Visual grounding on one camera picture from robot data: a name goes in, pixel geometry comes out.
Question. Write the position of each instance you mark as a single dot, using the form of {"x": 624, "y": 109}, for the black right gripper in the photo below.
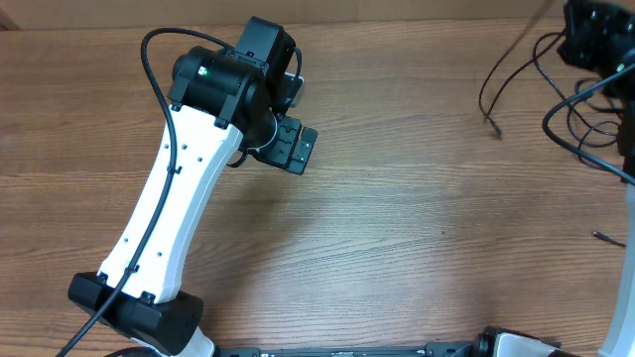
{"x": 580, "y": 43}

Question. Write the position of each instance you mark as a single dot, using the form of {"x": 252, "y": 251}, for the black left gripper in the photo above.
{"x": 281, "y": 153}

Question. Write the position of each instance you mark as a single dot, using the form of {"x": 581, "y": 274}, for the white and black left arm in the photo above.
{"x": 226, "y": 103}

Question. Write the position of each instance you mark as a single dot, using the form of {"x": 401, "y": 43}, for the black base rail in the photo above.
{"x": 431, "y": 349}

